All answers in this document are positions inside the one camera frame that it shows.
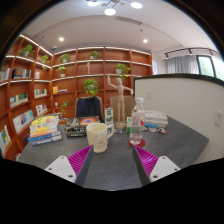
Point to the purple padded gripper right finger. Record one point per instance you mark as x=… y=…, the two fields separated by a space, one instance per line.
x=150 y=167

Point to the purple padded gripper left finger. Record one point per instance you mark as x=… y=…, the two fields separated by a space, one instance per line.
x=73 y=168

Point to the clear plastic water bottle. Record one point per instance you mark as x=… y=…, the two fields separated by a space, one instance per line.
x=137 y=122

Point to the red round coaster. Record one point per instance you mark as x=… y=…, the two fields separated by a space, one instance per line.
x=141 y=144

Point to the small colourful trinket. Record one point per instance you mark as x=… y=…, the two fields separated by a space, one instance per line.
x=161 y=130

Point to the stack of dark books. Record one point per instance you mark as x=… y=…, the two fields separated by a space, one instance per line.
x=76 y=127

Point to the cream ceramic mug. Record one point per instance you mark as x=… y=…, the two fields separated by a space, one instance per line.
x=98 y=135

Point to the stack of colourful books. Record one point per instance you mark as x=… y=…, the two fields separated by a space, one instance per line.
x=44 y=129

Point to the green white small box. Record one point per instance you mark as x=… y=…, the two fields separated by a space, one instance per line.
x=128 y=124

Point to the dark blue chair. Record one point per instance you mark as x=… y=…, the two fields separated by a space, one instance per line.
x=89 y=106

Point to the green white carton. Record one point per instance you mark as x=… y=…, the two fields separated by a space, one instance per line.
x=108 y=116

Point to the tan wooden chair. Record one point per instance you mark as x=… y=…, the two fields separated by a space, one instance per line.
x=129 y=105

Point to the hanging green potted plant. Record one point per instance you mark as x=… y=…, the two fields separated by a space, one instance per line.
x=90 y=87

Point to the wooden artist mannequin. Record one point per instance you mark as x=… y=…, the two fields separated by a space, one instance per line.
x=120 y=101

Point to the orange wooden bookshelf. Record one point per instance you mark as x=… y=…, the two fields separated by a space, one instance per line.
x=35 y=82

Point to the grey window curtain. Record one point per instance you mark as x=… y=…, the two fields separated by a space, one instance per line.
x=182 y=64

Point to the ceiling lamp cluster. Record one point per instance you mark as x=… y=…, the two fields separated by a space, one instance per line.
x=110 y=5

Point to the white wall socket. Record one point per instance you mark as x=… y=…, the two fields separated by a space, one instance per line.
x=218 y=118

